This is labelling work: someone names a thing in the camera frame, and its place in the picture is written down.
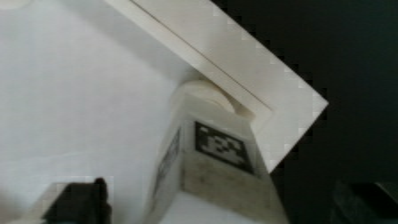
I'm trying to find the white table leg with tag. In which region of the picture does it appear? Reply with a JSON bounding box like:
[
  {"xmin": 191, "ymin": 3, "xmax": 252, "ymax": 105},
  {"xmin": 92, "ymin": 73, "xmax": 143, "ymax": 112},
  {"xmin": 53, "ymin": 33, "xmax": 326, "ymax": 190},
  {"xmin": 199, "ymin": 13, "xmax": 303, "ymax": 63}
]
[{"xmin": 142, "ymin": 80, "xmax": 289, "ymax": 224}]

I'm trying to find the white square tabletop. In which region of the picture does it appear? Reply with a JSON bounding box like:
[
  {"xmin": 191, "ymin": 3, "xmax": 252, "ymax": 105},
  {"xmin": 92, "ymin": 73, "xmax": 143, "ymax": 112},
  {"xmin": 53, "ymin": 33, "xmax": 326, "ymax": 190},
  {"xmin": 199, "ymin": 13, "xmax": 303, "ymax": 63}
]
[{"xmin": 0, "ymin": 0, "xmax": 326, "ymax": 224}]

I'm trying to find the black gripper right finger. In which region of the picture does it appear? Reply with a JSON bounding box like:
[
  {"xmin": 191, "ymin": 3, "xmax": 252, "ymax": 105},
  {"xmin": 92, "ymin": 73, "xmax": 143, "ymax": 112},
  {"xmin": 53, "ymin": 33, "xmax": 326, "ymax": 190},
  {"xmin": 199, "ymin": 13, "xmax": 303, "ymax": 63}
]
[{"xmin": 330, "ymin": 182, "xmax": 398, "ymax": 224}]

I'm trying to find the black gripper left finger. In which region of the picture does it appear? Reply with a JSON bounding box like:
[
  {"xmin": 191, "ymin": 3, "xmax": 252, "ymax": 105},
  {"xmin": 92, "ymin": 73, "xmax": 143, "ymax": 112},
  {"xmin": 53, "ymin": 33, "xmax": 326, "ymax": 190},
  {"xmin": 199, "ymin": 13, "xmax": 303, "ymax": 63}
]
[{"xmin": 42, "ymin": 178, "xmax": 111, "ymax": 224}]

